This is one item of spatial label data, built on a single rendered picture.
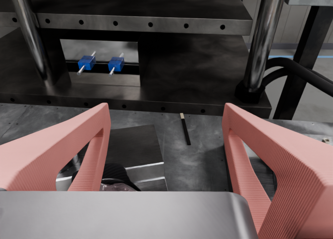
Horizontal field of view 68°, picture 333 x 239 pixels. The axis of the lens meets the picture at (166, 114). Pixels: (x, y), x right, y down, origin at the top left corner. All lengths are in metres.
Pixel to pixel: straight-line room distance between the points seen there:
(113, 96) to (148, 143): 0.41
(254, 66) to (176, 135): 0.34
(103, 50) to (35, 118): 0.31
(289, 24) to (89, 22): 2.90
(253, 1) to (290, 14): 0.49
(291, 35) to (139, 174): 3.25
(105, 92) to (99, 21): 0.24
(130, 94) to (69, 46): 0.27
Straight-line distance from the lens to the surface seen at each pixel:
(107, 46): 0.90
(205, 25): 0.84
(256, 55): 0.82
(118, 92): 0.91
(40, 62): 0.99
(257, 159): 0.48
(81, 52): 0.94
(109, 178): 0.52
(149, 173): 0.49
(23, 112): 0.90
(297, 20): 3.53
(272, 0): 0.78
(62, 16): 0.93
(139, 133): 0.54
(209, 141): 0.69
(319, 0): 0.96
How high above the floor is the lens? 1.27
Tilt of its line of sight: 38 degrees down
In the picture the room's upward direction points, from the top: straight up
